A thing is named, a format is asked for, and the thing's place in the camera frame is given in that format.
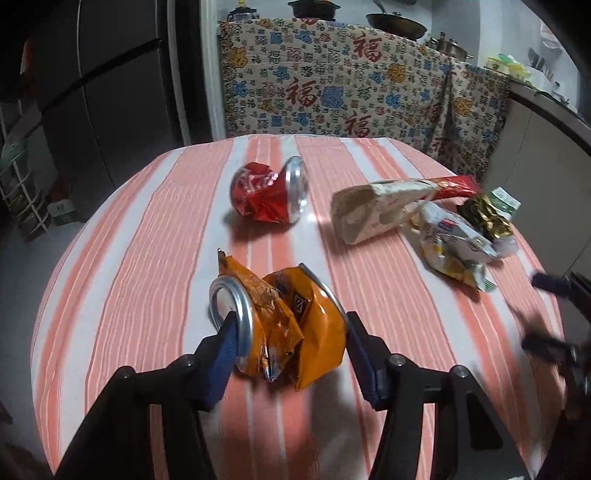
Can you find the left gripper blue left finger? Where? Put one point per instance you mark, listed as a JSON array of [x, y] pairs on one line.
[[146, 425]]

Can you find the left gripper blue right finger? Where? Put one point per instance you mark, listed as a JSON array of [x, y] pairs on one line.
[[470, 439]]

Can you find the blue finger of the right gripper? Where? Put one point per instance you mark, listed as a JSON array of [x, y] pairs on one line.
[[550, 349], [556, 285]]

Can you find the gold foil candy bag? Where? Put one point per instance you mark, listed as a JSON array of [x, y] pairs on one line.
[[485, 219]]

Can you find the yellow white snack packet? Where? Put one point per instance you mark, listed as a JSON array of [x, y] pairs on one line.
[[453, 247]]

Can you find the crushed orange soda can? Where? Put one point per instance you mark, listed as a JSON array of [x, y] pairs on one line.
[[289, 322]]

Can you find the floral tissue box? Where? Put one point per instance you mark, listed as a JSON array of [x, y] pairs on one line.
[[362, 212]]

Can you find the crushed red soda can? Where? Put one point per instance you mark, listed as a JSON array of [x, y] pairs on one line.
[[261, 194]]

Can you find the green white milk carton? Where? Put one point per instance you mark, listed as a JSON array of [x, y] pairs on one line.
[[505, 205]]

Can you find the long red snack wrapper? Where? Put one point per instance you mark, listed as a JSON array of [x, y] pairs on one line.
[[457, 186]]

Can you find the striped orange white tablecloth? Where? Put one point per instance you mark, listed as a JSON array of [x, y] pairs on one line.
[[131, 289]]

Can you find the white utensil holder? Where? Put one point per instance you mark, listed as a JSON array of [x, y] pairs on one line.
[[543, 68]]

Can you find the yellow green cup stack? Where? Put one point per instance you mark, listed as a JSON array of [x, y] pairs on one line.
[[507, 65]]

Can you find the white storage rack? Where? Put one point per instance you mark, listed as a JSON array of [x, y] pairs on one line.
[[20, 193]]

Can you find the black wok with lid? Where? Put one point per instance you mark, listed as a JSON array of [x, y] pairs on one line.
[[395, 23]]

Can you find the floral patterned counter curtain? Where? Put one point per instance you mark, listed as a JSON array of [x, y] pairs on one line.
[[300, 76]]

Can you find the dark grey refrigerator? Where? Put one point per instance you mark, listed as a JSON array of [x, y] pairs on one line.
[[117, 83]]

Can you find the black pot red lid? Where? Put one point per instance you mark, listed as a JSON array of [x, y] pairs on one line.
[[314, 9]]

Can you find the kettle on black stand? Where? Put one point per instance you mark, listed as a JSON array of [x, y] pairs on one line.
[[242, 12]]

